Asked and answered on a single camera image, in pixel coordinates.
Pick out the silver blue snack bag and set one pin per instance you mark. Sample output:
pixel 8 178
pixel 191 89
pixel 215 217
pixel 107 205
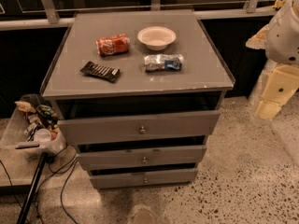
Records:
pixel 163 62

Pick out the metal window railing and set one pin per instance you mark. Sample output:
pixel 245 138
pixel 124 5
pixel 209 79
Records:
pixel 35 14

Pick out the white paper bowl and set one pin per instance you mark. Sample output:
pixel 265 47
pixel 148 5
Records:
pixel 156 37

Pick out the crushed red soda can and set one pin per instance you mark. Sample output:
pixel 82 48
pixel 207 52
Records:
pixel 113 44

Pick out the grey drawer cabinet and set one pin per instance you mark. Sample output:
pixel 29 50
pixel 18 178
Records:
pixel 200 85

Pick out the grey bottom drawer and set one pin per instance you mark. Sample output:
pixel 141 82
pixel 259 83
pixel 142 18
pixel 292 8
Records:
pixel 152 178

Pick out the white plastic cup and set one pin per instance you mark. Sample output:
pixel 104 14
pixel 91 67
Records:
pixel 42 135

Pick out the grey drawer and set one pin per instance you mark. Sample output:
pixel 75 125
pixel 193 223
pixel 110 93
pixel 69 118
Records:
pixel 135 128
pixel 152 178
pixel 141 157

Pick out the black pole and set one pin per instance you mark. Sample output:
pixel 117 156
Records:
pixel 32 189

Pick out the yellow clamp on ledge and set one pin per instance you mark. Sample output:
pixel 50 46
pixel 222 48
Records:
pixel 279 4

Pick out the grey top drawer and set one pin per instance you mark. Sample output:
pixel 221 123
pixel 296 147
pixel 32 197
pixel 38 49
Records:
pixel 135 128

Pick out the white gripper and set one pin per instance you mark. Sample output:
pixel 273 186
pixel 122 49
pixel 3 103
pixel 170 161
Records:
pixel 284 37

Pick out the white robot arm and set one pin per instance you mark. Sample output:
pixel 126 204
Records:
pixel 280 40

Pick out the black striped snack bar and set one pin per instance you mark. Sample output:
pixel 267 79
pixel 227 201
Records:
pixel 100 71

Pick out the clear plastic trash bin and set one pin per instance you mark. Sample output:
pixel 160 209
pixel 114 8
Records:
pixel 32 113

